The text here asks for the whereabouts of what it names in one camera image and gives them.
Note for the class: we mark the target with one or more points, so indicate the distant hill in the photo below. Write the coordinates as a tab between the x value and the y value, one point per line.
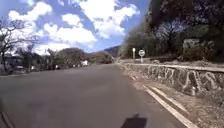
112	50

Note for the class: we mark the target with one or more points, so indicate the small sign on pole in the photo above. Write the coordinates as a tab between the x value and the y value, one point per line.
133	50

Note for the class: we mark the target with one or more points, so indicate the white building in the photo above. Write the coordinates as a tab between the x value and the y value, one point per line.
84	62

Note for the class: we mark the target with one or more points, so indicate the round road sign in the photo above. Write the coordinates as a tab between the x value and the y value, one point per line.
141	53

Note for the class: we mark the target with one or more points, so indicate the distant row of trees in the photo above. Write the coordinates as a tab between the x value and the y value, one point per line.
66	56

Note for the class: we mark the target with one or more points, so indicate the grey asphalt road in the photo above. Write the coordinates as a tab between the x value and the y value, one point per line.
76	96

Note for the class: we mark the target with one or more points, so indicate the pale dirt verge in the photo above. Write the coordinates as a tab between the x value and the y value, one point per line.
200	106

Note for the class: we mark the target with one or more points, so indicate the bare tree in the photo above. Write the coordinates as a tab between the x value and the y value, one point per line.
6	43

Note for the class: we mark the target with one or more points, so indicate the grey stone wall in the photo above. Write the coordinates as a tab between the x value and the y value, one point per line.
180	76

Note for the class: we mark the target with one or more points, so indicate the dark trees behind wall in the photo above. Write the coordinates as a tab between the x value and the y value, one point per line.
173	30

